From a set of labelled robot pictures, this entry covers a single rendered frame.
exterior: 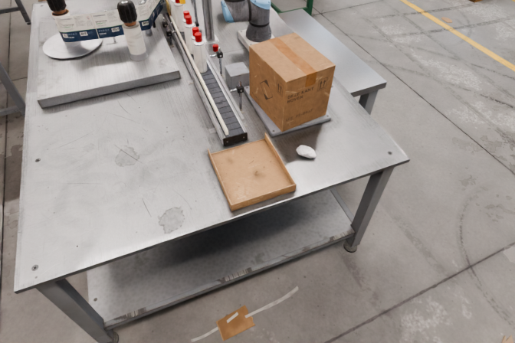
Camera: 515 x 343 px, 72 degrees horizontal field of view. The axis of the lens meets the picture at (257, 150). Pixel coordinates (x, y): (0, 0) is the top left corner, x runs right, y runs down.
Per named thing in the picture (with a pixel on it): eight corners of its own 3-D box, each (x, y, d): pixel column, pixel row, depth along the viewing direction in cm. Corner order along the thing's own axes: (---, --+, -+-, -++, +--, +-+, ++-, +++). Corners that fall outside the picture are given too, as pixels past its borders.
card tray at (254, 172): (208, 155, 148) (207, 148, 145) (265, 138, 155) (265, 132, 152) (231, 211, 130) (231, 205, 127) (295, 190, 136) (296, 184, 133)
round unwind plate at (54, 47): (44, 36, 202) (43, 34, 201) (100, 27, 210) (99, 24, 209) (43, 64, 183) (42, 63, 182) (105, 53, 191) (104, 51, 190)
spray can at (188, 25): (187, 50, 193) (182, 14, 178) (196, 49, 195) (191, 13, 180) (189, 55, 190) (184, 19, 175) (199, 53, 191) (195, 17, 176)
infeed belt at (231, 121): (154, -10, 255) (152, -16, 252) (165, -12, 257) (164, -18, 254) (226, 144, 151) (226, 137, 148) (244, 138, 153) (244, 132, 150)
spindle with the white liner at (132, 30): (129, 53, 191) (113, -2, 169) (146, 50, 193) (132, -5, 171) (132, 62, 185) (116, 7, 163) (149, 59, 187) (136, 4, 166)
